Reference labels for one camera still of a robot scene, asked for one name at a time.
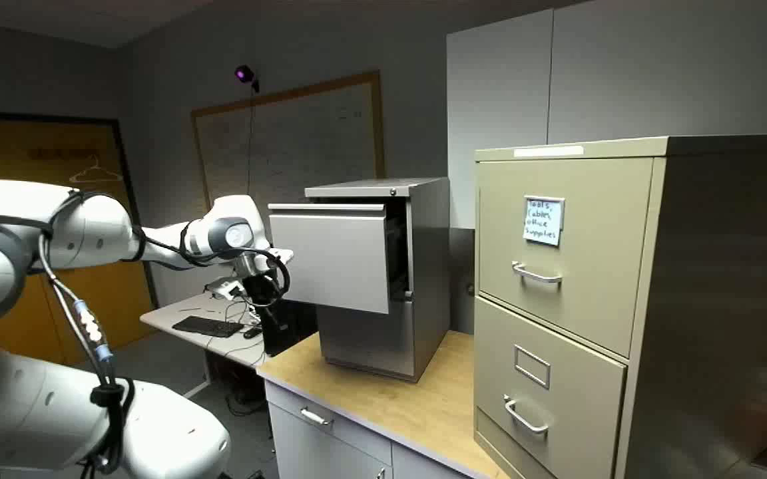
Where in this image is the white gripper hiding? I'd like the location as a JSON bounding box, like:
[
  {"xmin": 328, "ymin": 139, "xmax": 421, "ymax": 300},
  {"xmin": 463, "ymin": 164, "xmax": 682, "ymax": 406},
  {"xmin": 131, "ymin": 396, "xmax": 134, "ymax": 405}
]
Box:
[{"xmin": 222, "ymin": 251, "xmax": 272, "ymax": 300}]

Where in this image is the grey metal cabinet drawer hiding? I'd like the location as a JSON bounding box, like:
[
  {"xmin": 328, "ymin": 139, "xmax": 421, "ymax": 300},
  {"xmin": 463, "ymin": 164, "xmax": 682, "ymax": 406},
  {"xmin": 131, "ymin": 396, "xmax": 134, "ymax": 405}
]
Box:
[{"xmin": 265, "ymin": 200, "xmax": 405, "ymax": 319}]

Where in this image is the beige drawer with paper label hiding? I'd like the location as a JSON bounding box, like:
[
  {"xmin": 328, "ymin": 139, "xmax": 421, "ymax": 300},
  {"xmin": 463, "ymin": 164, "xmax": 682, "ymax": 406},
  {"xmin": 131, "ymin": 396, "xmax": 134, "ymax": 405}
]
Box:
[{"xmin": 473, "ymin": 156, "xmax": 657, "ymax": 360}]

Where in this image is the black computer tower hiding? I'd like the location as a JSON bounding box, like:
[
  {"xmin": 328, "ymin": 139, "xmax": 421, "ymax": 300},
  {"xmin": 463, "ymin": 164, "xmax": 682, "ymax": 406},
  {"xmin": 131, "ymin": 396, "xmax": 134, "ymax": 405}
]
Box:
[{"xmin": 259, "ymin": 297, "xmax": 319, "ymax": 360}]

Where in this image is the white desk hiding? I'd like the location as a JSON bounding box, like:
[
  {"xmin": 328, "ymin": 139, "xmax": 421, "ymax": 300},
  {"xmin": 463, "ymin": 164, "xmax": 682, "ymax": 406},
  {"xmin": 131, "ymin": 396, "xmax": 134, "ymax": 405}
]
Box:
[{"xmin": 138, "ymin": 291, "xmax": 272, "ymax": 373}]

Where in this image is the wood framed whiteboard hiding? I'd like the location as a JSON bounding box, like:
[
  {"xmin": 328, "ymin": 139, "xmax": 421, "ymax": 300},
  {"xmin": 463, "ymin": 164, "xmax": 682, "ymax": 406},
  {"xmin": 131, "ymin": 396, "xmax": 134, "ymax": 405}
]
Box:
[{"xmin": 190, "ymin": 68, "xmax": 387, "ymax": 207}]

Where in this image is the small grey filing cabinet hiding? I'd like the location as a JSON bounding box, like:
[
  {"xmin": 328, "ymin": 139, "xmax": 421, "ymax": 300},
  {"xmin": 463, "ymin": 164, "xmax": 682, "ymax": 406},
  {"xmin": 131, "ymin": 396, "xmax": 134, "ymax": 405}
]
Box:
[{"xmin": 300, "ymin": 175, "xmax": 453, "ymax": 386}]

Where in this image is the grey cabinet with wooden top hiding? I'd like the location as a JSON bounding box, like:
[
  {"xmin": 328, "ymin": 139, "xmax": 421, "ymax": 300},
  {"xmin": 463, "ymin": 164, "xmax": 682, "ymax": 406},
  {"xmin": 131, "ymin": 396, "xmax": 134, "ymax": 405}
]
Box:
[{"xmin": 255, "ymin": 331, "xmax": 511, "ymax": 479}]

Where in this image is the yellow door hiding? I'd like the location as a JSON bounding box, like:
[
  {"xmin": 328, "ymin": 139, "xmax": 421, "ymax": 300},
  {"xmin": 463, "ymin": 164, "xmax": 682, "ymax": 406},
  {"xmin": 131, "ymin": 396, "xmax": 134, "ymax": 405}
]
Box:
[{"xmin": 0, "ymin": 108, "xmax": 158, "ymax": 370}]

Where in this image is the white handwritten paper label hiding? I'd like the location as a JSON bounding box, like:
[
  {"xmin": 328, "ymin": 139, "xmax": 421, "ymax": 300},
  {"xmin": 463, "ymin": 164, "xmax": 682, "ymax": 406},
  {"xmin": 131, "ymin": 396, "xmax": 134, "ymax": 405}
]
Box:
[{"xmin": 521, "ymin": 194, "xmax": 566, "ymax": 251}]

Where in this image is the beige metal filing cabinet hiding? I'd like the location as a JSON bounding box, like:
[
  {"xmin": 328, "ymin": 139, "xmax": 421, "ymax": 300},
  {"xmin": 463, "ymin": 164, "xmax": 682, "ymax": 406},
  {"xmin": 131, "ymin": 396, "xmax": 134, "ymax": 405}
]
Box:
[{"xmin": 471, "ymin": 134, "xmax": 767, "ymax": 479}]

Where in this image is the silver cabinet drawer handle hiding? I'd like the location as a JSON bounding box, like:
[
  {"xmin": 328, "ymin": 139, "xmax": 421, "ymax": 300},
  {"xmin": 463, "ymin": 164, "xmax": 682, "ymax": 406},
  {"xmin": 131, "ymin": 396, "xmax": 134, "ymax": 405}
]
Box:
[{"xmin": 297, "ymin": 405, "xmax": 336, "ymax": 432}]

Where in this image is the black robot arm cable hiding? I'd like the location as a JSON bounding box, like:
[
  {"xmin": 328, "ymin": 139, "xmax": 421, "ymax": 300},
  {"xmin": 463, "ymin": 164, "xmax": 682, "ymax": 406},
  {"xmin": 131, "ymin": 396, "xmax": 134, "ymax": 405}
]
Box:
[{"xmin": 35, "ymin": 231, "xmax": 135, "ymax": 476}]

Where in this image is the camera with purple light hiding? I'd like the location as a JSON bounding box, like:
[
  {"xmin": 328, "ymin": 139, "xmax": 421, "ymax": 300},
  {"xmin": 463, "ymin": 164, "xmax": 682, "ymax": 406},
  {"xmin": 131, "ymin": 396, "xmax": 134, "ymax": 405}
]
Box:
[{"xmin": 232, "ymin": 63, "xmax": 264, "ymax": 96}]

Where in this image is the beige drawer with empty label frame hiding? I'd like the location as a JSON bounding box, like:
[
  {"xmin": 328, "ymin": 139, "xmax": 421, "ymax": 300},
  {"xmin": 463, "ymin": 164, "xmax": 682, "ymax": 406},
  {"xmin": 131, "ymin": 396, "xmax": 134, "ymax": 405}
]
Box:
[{"xmin": 471, "ymin": 296, "xmax": 632, "ymax": 479}]

